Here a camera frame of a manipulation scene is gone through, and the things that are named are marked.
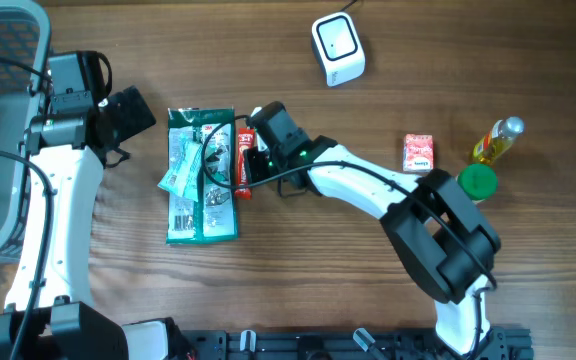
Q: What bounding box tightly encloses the red tissue pack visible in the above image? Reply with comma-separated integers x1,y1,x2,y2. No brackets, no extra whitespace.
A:
403,134,434,172

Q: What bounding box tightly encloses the grey plastic mesh basket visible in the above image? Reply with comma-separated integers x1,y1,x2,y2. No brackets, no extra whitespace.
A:
0,0,51,263

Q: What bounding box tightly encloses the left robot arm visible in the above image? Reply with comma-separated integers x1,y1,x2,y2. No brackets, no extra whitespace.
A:
0,51,178,359

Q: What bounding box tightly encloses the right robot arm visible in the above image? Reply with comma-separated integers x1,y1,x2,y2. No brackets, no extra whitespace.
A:
244,101,501,359

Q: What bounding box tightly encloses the green 3M gloves package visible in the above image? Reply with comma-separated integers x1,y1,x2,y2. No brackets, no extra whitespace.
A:
166,108,239,245

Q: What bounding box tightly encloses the red Nescafe coffee stick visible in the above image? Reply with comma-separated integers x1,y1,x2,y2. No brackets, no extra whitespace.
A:
235,128,255,200

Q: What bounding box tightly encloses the green lid jar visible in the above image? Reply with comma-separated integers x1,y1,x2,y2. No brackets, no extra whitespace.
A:
456,164,498,203

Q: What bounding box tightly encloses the light green plastic sachet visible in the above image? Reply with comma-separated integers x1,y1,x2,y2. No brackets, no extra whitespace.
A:
158,129,202,202

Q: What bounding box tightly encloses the white barcode scanner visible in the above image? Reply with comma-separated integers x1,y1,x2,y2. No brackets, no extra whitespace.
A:
311,11,366,87

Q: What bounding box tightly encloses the yellow oil bottle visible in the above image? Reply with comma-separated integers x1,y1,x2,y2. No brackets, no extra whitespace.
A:
471,116,524,166

